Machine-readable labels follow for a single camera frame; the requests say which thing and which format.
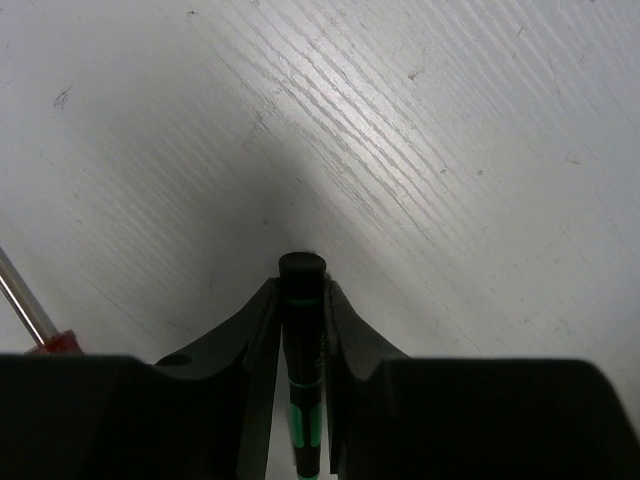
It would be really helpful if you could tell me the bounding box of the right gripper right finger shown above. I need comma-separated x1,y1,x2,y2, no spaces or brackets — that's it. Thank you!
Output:
324,282,639,479

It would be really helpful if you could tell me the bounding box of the blue red handled screwdriver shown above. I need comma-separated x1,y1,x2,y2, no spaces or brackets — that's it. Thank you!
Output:
1,250,83,355

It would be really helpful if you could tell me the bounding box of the green black precision screwdriver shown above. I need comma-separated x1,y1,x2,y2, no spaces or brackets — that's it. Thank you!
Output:
278,252,326,479

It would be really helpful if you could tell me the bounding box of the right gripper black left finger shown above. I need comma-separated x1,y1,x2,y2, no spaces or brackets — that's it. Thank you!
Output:
1,279,280,479

